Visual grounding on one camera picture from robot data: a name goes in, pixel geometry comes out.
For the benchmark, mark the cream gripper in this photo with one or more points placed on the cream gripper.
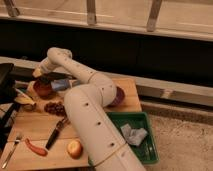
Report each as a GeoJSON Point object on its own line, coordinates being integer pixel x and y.
{"type": "Point", "coordinates": [37, 73]}

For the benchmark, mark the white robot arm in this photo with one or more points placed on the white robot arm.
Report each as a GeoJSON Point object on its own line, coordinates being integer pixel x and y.
{"type": "Point", "coordinates": [84, 105]}

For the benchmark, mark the blue cup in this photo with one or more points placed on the blue cup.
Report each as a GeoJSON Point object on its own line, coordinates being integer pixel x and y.
{"type": "Point", "coordinates": [60, 85]}

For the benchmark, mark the banana in small dish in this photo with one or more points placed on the banana in small dish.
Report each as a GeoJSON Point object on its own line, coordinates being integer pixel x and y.
{"type": "Point", "coordinates": [25, 100]}

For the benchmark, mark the bunch of dark grapes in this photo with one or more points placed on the bunch of dark grapes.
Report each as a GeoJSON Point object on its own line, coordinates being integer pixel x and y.
{"type": "Point", "coordinates": [55, 108]}

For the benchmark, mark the black chair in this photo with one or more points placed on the black chair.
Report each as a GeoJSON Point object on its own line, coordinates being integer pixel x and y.
{"type": "Point", "coordinates": [7, 95]}

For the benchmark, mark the silver fork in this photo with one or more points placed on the silver fork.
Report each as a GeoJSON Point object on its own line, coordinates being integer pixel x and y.
{"type": "Point", "coordinates": [16, 142]}

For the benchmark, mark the yellow red apple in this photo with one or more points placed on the yellow red apple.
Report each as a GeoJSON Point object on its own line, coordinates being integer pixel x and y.
{"type": "Point", "coordinates": [74, 149]}

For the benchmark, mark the purple plate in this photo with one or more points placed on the purple plate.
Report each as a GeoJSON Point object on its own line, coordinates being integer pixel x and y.
{"type": "Point", "coordinates": [120, 95]}

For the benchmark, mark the grey crumpled cloth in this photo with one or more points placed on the grey crumpled cloth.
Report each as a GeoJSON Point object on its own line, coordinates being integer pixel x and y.
{"type": "Point", "coordinates": [133, 136]}

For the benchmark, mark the green plastic tray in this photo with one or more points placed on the green plastic tray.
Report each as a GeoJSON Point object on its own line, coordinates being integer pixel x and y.
{"type": "Point", "coordinates": [148, 133]}

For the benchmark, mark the black handled knife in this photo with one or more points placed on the black handled knife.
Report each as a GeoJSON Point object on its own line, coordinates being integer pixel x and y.
{"type": "Point", "coordinates": [54, 135]}

